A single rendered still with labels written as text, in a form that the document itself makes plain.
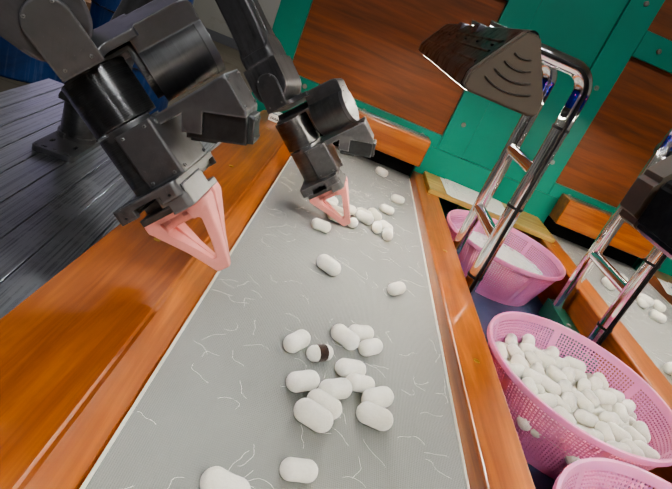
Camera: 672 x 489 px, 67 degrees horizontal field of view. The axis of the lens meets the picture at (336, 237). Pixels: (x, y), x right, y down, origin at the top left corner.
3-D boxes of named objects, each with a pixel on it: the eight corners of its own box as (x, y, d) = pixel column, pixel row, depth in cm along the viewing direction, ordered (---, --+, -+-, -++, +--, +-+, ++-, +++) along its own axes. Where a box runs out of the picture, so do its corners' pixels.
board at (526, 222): (427, 192, 119) (429, 188, 119) (422, 174, 133) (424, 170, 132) (553, 243, 122) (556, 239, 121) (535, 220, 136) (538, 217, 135)
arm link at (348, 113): (365, 118, 82) (335, 47, 80) (351, 123, 75) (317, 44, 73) (304, 145, 87) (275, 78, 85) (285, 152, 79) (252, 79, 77)
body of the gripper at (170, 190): (221, 165, 50) (178, 98, 48) (186, 200, 41) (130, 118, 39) (168, 194, 52) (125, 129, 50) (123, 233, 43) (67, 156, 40)
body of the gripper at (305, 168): (344, 167, 89) (325, 128, 86) (341, 185, 79) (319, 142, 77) (312, 182, 90) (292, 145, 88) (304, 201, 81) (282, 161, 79)
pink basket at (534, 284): (499, 323, 94) (526, 282, 90) (405, 244, 110) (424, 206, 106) (562, 310, 112) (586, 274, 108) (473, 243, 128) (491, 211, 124)
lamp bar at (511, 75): (461, 88, 50) (497, 13, 47) (417, 50, 107) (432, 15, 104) (534, 119, 51) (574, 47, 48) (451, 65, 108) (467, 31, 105)
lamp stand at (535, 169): (353, 291, 83) (484, 15, 66) (358, 242, 102) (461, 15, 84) (459, 332, 85) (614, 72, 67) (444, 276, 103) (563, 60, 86)
